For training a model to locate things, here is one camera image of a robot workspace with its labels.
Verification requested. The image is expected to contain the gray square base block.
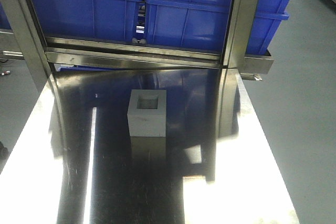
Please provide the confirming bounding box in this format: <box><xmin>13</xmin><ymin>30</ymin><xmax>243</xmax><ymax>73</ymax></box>
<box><xmin>127</xmin><ymin>89</ymin><xmax>166</xmax><ymax>137</ymax></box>

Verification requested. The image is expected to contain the large blue bin right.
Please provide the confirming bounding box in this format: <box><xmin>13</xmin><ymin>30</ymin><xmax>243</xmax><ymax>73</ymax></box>
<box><xmin>144</xmin><ymin>0</ymin><xmax>290</xmax><ymax>55</ymax></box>

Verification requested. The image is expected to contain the blue bin with red bags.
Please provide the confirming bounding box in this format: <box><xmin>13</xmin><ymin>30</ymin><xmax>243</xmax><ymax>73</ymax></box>
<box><xmin>24</xmin><ymin>0</ymin><xmax>145</xmax><ymax>41</ymax></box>

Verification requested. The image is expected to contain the stainless steel rack frame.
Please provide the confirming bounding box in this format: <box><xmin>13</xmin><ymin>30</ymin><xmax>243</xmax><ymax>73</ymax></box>
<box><xmin>0</xmin><ymin>0</ymin><xmax>275</xmax><ymax>82</ymax></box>

